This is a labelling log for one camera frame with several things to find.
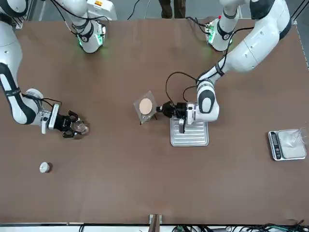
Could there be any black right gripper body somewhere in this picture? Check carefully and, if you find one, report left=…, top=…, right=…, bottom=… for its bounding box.
left=55, top=114, right=73, bottom=132

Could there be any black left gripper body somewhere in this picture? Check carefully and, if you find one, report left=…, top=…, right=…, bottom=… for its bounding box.
left=162, top=101, right=187, bottom=119

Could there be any small glass beaker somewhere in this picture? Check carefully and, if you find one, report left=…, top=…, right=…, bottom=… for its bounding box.
left=72, top=120, right=89, bottom=136

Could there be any large glass beaker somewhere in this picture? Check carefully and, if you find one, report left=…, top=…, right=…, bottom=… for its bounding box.
left=282, top=126, right=309, bottom=148

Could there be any ribbed metal tray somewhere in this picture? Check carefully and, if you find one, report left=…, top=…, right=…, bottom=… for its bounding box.
left=169, top=116, right=210, bottom=147

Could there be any small white bottle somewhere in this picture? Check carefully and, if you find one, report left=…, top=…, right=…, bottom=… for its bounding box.
left=39, top=161, right=52, bottom=174

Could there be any person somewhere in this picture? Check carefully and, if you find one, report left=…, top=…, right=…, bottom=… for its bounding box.
left=158, top=0, right=187, bottom=20

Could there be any digital kitchen scale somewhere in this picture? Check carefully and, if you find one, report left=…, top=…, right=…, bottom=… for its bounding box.
left=268, top=129, right=308, bottom=161

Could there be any white cabinet orange label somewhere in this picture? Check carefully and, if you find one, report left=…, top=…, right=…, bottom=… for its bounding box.
left=86, top=0, right=118, bottom=21

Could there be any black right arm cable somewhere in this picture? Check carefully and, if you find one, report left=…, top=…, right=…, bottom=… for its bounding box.
left=23, top=93, right=62, bottom=107

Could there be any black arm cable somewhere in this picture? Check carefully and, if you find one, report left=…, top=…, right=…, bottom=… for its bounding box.
left=165, top=72, right=201, bottom=116
left=23, top=93, right=62, bottom=107

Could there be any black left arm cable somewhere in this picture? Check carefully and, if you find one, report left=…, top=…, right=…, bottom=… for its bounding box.
left=165, top=72, right=201, bottom=116

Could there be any aluminium frame post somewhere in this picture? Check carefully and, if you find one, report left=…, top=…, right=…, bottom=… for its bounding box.
left=148, top=213, right=163, bottom=232

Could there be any aluminium frame rail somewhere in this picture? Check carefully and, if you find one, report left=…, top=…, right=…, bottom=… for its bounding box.
left=288, top=0, right=309, bottom=69

